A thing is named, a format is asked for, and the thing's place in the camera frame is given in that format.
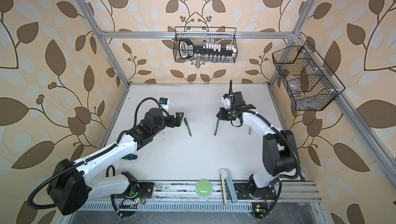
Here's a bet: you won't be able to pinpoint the green pen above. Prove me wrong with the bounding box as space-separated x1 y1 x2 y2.
214 118 220 136
184 118 192 137

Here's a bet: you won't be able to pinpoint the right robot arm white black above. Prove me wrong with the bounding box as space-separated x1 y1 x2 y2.
217 81 301 199

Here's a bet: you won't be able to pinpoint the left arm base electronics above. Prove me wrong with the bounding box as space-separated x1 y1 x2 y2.
110 182 154 218

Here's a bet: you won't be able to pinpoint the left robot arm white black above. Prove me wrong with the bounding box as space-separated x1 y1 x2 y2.
26 98 184 215

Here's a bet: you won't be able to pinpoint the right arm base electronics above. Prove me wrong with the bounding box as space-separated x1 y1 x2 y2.
234 182 279 219

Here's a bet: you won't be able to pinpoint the grey teal tool holder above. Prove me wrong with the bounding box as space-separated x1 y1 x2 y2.
220 169 238 205

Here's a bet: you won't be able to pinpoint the black bit set case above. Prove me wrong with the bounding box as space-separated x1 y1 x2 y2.
174 38 238 61

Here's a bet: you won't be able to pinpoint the green round button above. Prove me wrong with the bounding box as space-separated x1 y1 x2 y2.
195 179 212 199

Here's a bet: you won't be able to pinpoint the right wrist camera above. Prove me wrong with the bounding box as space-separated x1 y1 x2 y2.
222 95 235 110

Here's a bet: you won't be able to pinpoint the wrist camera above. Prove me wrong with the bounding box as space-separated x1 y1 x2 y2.
222 95 235 110
159 97 170 112

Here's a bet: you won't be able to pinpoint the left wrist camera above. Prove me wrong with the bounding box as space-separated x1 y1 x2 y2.
159 97 170 112

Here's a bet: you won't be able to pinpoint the green handled screwdriver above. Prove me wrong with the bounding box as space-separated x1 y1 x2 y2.
123 154 138 161

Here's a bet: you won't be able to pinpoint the black wire basket back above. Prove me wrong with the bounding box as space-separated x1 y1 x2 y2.
173 26 238 64

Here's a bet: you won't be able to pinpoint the black wire basket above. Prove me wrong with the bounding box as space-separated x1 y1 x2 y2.
173 26 238 64
272 41 345 111

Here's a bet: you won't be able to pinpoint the aluminium frame rails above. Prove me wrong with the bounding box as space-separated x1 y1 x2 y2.
84 0 396 224

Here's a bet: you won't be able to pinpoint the black wire basket right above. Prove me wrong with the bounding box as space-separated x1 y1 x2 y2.
272 41 345 111

